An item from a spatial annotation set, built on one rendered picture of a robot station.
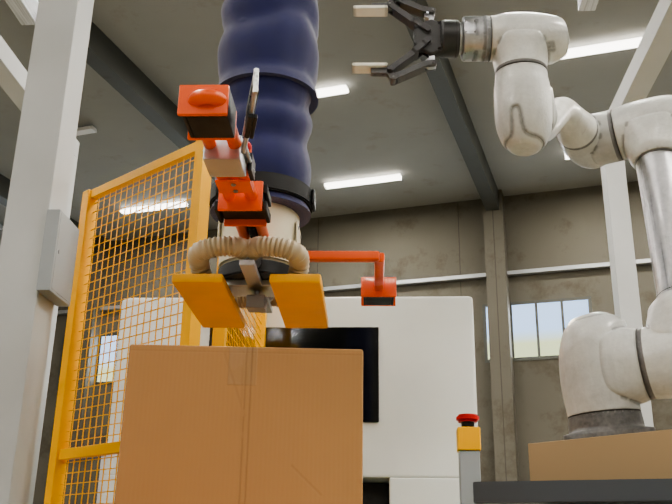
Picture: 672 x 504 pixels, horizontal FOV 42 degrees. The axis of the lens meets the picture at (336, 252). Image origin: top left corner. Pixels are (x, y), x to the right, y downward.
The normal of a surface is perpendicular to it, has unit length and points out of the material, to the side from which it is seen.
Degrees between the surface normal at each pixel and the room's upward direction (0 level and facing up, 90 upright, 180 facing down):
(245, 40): 93
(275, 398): 90
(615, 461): 90
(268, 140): 76
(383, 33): 180
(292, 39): 98
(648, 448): 90
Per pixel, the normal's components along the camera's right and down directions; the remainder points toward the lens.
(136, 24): -0.01, 0.94
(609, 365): -0.42, -0.27
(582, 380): -0.63, -0.20
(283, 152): 0.42, -0.36
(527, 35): -0.03, -0.20
